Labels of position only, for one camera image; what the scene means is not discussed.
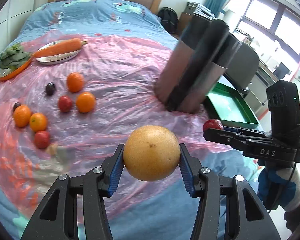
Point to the wooden drawer cabinet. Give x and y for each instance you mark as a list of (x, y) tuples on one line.
[(184, 20)]

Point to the green bok choy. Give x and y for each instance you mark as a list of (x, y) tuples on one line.
[(14, 57)]

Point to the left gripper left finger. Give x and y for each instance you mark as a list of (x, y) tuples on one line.
[(56, 215)]

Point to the white printer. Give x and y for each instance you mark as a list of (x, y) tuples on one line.
[(197, 8)]

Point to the orange mandarin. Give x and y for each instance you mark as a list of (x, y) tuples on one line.
[(75, 82), (21, 116)]

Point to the pink plastic sheet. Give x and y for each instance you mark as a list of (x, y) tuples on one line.
[(69, 117)]

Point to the dark plum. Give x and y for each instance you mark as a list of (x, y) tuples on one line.
[(50, 89), (16, 105)]

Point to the white patterned plate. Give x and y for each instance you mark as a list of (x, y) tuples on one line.
[(55, 59)]

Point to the black backpack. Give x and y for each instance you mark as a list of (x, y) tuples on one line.
[(169, 19)]

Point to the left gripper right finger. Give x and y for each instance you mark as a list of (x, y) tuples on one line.
[(246, 216)]

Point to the black steel electric kettle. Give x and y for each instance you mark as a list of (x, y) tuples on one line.
[(202, 55)]

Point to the orange top mandarin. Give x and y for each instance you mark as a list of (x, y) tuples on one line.
[(75, 82)]

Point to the right gloved hand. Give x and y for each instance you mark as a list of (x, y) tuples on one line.
[(279, 187)]

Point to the orange oval dish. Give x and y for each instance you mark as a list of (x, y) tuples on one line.
[(9, 74)]

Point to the red apple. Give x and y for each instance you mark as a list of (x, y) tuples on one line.
[(65, 104), (212, 123), (42, 139)]

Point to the white wardrobe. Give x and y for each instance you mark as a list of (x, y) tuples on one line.
[(12, 17)]

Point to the green metal tray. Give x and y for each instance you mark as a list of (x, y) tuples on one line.
[(227, 105)]

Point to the smooth orange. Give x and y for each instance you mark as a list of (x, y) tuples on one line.
[(38, 122)]

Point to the large orange carrot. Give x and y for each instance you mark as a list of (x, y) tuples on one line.
[(62, 47)]

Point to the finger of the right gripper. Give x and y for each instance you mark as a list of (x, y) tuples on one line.
[(235, 140), (244, 131)]

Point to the yellow grapefruit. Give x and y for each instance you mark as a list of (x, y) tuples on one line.
[(151, 153)]

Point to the grey office chair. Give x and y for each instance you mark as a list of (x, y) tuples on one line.
[(242, 68)]

